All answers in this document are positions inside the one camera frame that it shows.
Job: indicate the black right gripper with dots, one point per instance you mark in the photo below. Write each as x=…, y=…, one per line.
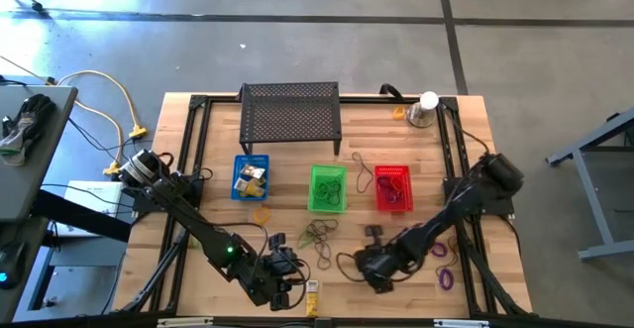
x=381, y=263

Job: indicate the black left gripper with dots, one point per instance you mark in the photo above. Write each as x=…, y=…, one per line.
x=277, y=273

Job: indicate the black rubber band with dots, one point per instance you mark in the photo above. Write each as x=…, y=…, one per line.
x=322, y=189
x=456, y=254
x=319, y=258
x=324, y=223
x=371, y=173

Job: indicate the purple spiral coil band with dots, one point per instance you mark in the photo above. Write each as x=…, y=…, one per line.
x=432, y=250
x=382, y=184
x=393, y=196
x=441, y=278

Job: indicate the yellow spiral coil band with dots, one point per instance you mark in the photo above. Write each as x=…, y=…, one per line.
x=255, y=216
x=394, y=113

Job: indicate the red plastic basket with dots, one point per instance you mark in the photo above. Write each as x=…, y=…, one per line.
x=393, y=169

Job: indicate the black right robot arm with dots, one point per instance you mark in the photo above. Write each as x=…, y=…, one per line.
x=446, y=214

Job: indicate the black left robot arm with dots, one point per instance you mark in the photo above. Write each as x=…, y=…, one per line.
x=198, y=224

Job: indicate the black desk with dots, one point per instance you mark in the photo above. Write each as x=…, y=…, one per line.
x=79, y=216

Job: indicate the dark grey desk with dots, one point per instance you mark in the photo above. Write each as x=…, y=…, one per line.
x=30, y=184

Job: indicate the green plastic basket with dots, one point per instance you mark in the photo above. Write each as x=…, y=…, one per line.
x=327, y=170

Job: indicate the blue plastic basket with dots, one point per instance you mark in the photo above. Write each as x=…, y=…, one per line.
x=250, y=158

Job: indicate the silver metal bulb stand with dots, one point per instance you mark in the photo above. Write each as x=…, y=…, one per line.
x=418, y=117

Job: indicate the black perforated metal shelf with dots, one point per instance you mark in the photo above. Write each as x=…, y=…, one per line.
x=289, y=115

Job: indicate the white light bulb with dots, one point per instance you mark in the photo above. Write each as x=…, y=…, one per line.
x=429, y=100

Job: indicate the black curved tube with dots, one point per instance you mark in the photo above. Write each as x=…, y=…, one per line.
x=391, y=88

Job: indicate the white box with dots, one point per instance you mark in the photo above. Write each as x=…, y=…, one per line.
x=94, y=194

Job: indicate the black computer mouse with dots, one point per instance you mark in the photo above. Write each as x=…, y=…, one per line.
x=12, y=263

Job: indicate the black grey work glove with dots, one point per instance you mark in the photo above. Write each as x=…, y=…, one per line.
x=30, y=120

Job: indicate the silver metal bracket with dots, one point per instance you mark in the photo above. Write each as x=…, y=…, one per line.
x=460, y=324
x=183, y=323

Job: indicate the black aluminium table frame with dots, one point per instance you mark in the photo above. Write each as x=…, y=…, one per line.
x=356, y=99

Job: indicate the grey metal table frame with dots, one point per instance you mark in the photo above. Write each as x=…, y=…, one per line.
x=593, y=199

